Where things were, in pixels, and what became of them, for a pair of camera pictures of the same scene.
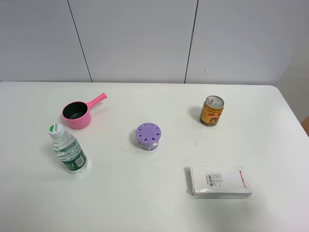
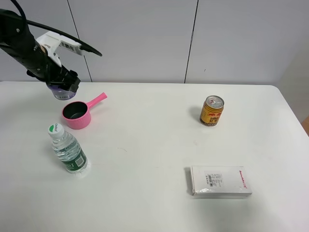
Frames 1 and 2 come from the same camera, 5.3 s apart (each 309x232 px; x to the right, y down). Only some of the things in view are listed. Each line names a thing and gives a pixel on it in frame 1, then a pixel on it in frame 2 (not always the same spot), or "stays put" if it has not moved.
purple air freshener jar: x=148 y=135 → x=61 y=93
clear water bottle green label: x=68 y=151 stays put
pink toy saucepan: x=77 y=114 stays put
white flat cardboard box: x=217 y=181 stays put
